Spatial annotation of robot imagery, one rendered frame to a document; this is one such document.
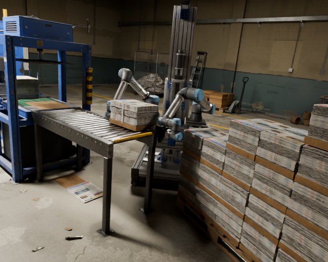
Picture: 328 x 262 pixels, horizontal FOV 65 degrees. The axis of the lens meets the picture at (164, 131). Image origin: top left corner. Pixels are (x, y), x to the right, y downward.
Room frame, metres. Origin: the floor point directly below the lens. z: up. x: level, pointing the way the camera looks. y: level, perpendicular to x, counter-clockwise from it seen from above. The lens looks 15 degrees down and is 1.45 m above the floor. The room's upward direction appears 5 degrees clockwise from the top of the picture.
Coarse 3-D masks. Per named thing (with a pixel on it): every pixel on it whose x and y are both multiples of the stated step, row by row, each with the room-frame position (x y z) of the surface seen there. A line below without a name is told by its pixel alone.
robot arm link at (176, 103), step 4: (184, 88) 2.52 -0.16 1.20; (180, 92) 2.50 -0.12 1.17; (184, 92) 2.49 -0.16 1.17; (176, 96) 2.49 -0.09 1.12; (180, 96) 2.47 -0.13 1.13; (184, 96) 2.49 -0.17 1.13; (176, 100) 2.44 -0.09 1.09; (180, 100) 2.45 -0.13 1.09; (172, 104) 2.41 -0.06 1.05; (176, 104) 2.41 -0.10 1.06; (172, 108) 2.37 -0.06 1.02; (176, 108) 2.40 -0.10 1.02; (168, 112) 2.34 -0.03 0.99; (172, 112) 2.35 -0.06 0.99; (164, 116) 2.31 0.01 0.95; (168, 116) 2.31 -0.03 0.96; (172, 116) 2.35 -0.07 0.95; (160, 120) 2.29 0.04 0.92; (164, 120) 2.27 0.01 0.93; (168, 120) 2.26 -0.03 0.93; (160, 124) 2.29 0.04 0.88; (164, 124) 2.26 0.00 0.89
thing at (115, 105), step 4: (112, 100) 2.46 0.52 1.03; (116, 100) 2.48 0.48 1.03; (120, 100) 2.50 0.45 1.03; (124, 100) 2.53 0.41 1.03; (128, 100) 2.55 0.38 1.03; (132, 100) 2.59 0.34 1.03; (136, 100) 2.62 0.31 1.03; (112, 104) 2.45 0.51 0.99; (116, 104) 2.43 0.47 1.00; (120, 104) 2.38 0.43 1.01; (112, 108) 2.46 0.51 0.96; (116, 108) 2.42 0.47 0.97; (120, 108) 2.39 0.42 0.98; (112, 112) 2.46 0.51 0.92; (116, 112) 2.42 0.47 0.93; (120, 112) 2.38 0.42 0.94; (112, 116) 2.45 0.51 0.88; (116, 116) 2.42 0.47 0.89; (120, 116) 2.38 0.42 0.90; (120, 120) 2.38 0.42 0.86
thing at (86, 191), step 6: (72, 186) 2.59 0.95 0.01; (78, 186) 2.60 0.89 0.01; (84, 186) 2.61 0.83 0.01; (90, 186) 2.62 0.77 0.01; (96, 186) 2.64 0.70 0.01; (72, 192) 2.46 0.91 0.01; (78, 192) 2.47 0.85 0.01; (84, 192) 2.48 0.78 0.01; (90, 192) 2.49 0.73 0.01; (96, 192) 2.50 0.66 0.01; (102, 192) 2.51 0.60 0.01; (84, 198) 2.37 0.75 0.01; (90, 198) 2.38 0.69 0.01
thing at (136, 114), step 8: (128, 104) 2.32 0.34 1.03; (136, 104) 2.35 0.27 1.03; (144, 104) 2.40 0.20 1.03; (152, 104) 2.46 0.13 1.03; (128, 112) 2.31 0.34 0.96; (136, 112) 2.24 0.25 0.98; (144, 112) 2.31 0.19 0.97; (152, 112) 2.39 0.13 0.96; (128, 120) 2.31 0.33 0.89; (136, 120) 2.24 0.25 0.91; (144, 120) 2.31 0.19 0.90; (152, 120) 2.39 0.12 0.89
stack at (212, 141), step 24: (192, 144) 2.27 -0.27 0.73; (216, 144) 2.00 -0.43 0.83; (192, 168) 2.23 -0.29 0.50; (240, 168) 1.77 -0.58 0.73; (264, 168) 1.59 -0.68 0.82; (192, 192) 2.20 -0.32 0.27; (216, 192) 1.94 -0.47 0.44; (240, 192) 1.72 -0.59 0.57; (264, 192) 1.56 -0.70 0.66; (288, 192) 1.43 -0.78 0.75; (216, 216) 1.90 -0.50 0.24; (264, 216) 1.53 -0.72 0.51; (216, 240) 1.86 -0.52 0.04; (240, 240) 1.67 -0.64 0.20; (264, 240) 1.49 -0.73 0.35
